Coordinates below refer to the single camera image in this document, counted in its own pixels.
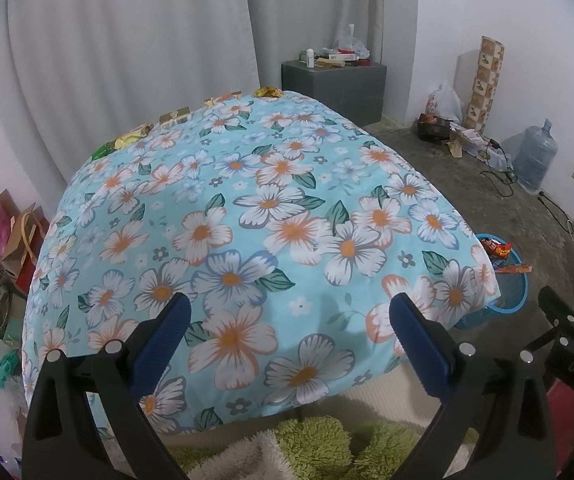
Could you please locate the gold Lotte box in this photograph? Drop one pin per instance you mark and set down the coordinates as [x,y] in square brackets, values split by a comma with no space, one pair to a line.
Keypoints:
[174,116]

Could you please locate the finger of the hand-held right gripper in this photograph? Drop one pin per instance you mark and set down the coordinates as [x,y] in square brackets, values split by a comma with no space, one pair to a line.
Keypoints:
[554,305]
[542,340]

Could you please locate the white fluffy cloth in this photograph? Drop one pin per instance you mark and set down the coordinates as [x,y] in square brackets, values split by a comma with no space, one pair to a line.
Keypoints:
[237,460]

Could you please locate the orange snack packet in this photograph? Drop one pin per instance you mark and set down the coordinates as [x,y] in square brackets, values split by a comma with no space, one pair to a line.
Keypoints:
[512,269]

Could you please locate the dark grey cabinet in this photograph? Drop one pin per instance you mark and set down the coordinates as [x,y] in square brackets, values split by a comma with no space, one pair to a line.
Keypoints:
[332,90]

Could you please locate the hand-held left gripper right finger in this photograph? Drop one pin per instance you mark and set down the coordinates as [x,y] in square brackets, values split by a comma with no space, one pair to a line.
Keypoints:
[419,345]

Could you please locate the blue water jug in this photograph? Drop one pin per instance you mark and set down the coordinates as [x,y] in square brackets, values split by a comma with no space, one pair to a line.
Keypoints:
[534,157]

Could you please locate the dark box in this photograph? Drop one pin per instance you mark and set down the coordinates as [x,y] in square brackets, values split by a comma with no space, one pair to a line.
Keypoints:
[434,127]

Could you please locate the clear plastic bag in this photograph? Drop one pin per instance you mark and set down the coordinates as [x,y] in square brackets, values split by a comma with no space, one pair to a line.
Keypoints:
[351,45]

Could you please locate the floral light blue blanket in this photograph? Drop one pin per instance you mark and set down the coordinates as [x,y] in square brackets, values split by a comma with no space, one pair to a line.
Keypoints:
[317,270]

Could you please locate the white curtain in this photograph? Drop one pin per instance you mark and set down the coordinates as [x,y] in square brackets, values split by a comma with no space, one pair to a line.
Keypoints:
[117,60]

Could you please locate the teal cloth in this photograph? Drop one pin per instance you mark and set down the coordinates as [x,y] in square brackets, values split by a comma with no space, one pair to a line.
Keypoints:
[4,367]

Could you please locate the dark red snack packet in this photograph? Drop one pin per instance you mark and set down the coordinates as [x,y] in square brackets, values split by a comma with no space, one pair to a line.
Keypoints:
[497,247]

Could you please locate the green shag rug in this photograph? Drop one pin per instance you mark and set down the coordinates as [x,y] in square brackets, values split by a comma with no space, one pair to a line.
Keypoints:
[327,440]

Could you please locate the blue plastic basket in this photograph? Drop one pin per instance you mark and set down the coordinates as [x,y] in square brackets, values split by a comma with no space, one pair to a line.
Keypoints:
[512,295]

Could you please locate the white roll-on bottle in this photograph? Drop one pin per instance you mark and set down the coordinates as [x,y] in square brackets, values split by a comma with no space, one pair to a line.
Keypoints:
[309,57]

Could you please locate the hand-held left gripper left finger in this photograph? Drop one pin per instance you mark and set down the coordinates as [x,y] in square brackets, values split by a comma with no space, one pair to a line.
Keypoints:
[164,340]

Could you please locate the metal pot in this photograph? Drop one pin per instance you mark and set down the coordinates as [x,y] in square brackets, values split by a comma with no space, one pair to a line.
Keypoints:
[4,305]

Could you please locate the green packet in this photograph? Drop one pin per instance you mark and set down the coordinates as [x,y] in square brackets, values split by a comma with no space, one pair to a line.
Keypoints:
[103,151]

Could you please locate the tile patterned roll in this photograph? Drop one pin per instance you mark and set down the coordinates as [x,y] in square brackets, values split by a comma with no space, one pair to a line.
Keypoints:
[484,85]

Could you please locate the beige box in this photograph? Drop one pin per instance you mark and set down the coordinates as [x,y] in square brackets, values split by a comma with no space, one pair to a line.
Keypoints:
[329,62]

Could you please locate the yellow crinkled snack packet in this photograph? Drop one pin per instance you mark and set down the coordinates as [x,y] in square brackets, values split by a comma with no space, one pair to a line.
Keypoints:
[268,92]

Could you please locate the small red item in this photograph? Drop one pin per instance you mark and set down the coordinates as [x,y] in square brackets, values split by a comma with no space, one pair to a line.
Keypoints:
[365,62]

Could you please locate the white bag with red print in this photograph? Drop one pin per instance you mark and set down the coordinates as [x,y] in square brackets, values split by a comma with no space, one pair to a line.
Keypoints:
[444,102]

